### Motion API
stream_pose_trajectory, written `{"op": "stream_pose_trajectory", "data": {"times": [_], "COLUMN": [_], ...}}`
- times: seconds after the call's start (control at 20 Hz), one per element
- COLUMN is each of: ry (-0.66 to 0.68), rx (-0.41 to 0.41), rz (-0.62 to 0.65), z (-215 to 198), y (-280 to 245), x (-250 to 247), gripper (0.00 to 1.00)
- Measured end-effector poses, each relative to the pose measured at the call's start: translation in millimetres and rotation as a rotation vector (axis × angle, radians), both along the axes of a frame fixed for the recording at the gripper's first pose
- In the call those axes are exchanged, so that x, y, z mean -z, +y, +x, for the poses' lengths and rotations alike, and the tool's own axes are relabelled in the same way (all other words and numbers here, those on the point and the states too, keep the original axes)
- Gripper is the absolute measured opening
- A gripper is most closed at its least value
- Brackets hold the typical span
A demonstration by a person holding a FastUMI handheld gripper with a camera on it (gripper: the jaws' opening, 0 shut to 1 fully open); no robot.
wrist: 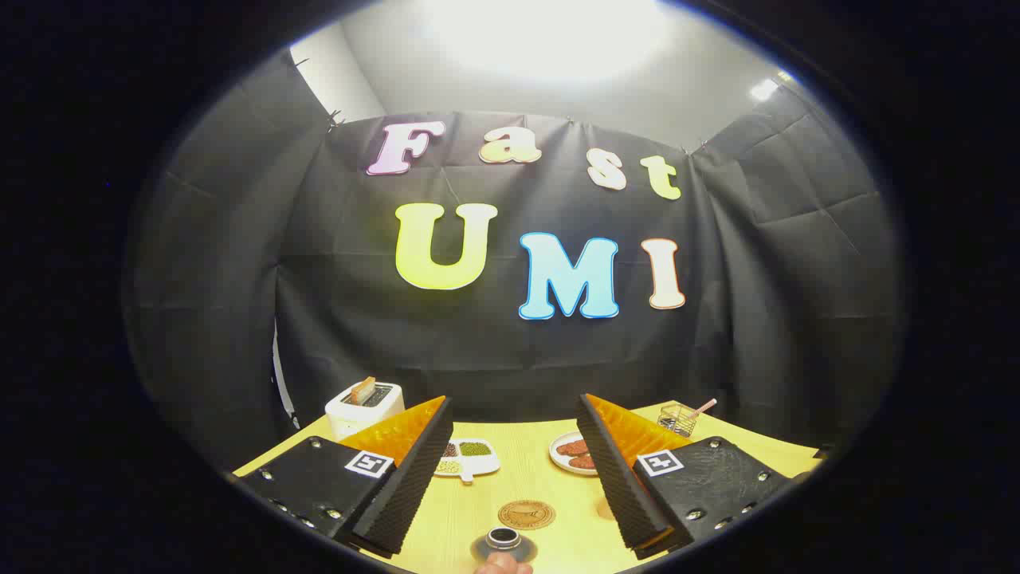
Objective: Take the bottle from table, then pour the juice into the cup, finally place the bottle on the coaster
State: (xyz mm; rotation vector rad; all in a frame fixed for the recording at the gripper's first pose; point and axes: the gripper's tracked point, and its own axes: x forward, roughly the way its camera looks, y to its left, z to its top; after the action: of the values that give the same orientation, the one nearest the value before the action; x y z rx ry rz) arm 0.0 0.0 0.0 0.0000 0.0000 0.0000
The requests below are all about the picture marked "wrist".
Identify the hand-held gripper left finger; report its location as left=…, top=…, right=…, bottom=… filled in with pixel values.
left=233, top=395, right=454, bottom=557

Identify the white round plate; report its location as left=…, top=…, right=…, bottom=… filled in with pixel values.
left=548, top=430, right=600, bottom=477

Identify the round cork coaster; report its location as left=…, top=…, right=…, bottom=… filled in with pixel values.
left=498, top=500, right=556, bottom=530

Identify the silver green-label juice bottle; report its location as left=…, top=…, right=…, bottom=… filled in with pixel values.
left=470, top=526, right=539, bottom=564

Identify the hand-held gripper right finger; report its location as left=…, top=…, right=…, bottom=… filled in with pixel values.
left=577, top=393, right=799, bottom=560

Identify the wooden table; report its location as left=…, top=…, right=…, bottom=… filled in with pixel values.
left=231, top=399, right=826, bottom=574

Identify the black backdrop cloth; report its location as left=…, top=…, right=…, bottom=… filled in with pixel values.
left=124, top=48, right=905, bottom=471

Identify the white divided dish with beans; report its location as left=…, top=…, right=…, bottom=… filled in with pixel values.
left=434, top=438, right=501, bottom=484

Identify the white toaster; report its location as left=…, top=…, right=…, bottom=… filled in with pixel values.
left=325, top=381, right=406, bottom=441

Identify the small wire basket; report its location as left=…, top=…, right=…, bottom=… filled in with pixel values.
left=658, top=403, right=700, bottom=438

